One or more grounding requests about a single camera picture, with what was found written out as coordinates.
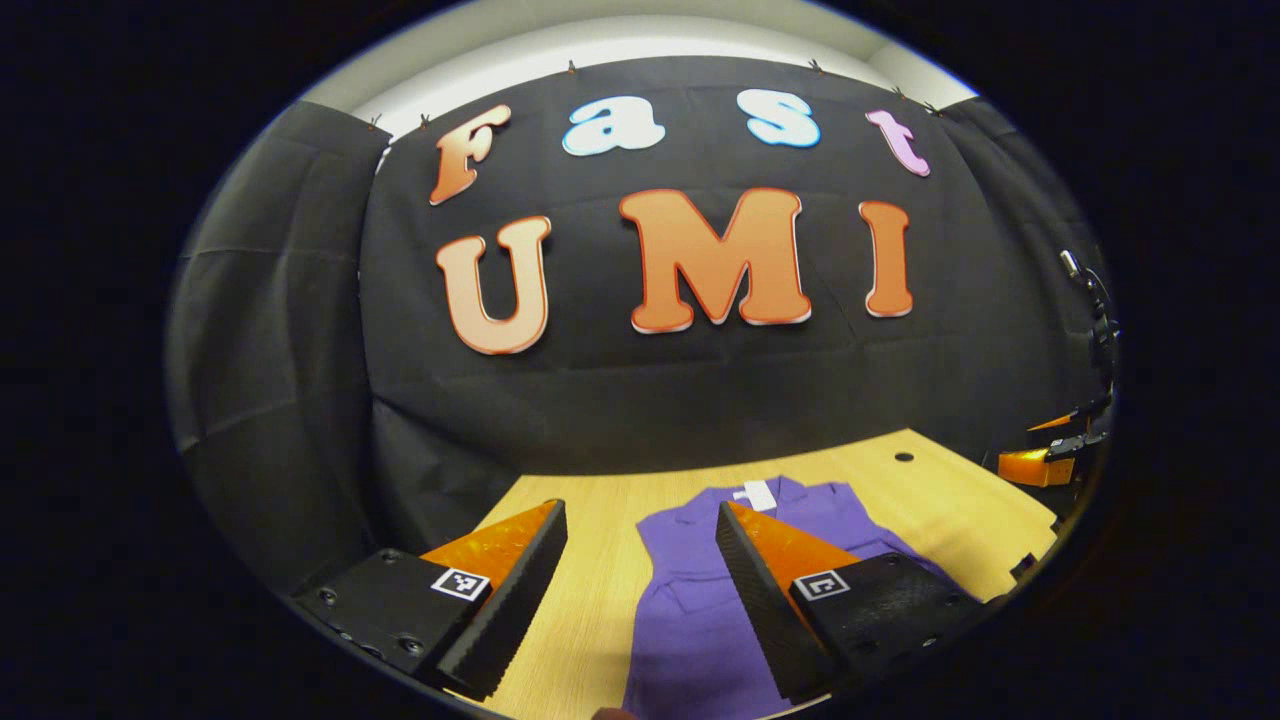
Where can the black metal stand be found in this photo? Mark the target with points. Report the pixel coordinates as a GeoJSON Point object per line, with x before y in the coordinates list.
{"type": "Point", "coordinates": [1100, 320]}

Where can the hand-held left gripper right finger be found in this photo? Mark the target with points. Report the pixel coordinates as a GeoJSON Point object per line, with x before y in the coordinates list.
{"type": "Point", "coordinates": [768, 615]}

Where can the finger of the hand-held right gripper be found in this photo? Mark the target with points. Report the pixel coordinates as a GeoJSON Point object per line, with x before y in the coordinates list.
{"type": "Point", "coordinates": [1070, 452]}
{"type": "Point", "coordinates": [1065, 425]}

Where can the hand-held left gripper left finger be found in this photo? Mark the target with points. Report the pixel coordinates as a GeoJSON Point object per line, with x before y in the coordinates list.
{"type": "Point", "coordinates": [515, 600]}

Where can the purple knit shirt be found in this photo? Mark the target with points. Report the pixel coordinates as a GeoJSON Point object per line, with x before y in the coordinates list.
{"type": "Point", "coordinates": [690, 620]}

